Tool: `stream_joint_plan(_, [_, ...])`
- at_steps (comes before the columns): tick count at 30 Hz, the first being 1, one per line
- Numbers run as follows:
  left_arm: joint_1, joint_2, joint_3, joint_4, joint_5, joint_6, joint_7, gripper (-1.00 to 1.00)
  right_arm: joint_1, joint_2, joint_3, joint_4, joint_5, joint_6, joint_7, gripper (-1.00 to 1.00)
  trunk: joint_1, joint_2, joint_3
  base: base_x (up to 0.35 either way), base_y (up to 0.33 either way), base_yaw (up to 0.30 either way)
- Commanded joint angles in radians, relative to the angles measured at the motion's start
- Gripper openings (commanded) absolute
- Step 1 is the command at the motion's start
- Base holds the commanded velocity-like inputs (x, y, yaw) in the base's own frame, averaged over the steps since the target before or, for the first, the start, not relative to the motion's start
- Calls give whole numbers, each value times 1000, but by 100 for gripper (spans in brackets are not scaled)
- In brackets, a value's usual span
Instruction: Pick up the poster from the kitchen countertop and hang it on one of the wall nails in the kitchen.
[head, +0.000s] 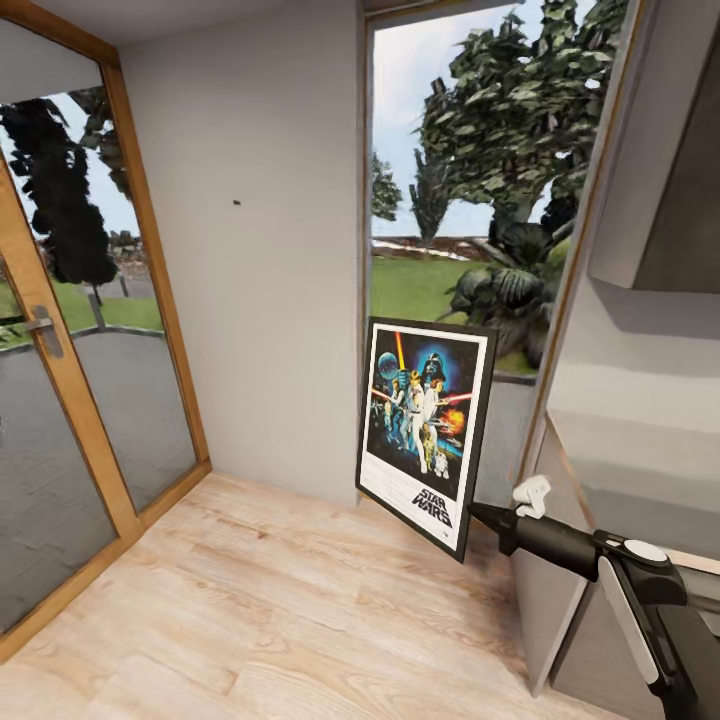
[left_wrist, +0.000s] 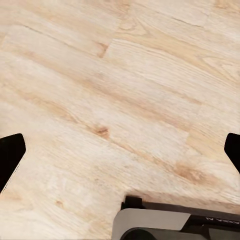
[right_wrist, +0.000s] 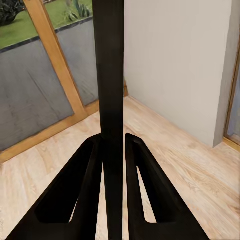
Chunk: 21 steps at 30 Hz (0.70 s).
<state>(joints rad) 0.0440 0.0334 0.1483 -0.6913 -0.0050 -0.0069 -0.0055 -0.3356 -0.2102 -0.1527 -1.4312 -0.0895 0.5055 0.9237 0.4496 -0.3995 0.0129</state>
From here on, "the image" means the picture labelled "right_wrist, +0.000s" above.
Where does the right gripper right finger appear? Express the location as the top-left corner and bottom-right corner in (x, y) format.
(125, 133), (210, 240)

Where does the poster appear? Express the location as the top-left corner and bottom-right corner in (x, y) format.
(92, 0), (125, 240)

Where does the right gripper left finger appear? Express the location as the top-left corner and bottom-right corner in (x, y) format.
(5, 133), (104, 240)

